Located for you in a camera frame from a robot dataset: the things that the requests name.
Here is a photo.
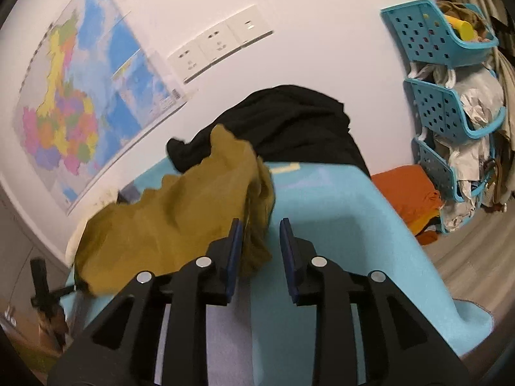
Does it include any black garment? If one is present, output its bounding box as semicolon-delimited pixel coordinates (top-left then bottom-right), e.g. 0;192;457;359
166;85;370;175

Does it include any blue perforated basket middle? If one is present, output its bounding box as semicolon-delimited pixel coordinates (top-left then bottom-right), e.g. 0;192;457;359
405;78;505;144

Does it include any blue perforated basket top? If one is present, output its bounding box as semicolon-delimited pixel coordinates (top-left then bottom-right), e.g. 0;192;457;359
380;0;499;69

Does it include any colourful wall map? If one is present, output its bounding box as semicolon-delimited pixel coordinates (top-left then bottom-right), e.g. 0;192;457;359
12;0;186;212

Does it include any orange folded garment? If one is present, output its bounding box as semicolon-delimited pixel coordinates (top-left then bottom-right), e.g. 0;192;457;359
372;165;444;246

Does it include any blue perforated basket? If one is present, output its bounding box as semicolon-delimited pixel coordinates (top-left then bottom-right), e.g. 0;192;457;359
380;0;499;69
412;136;498;204
405;78;505;144

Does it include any white wall socket panel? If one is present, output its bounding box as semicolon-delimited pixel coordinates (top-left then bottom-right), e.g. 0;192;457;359
168;5;273;84

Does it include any blue perforated basket bottom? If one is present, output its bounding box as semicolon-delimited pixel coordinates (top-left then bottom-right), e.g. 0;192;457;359
412;136;498;204

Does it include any brown olive jacket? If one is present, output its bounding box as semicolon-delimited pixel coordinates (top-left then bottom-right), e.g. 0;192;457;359
73;125;275;295

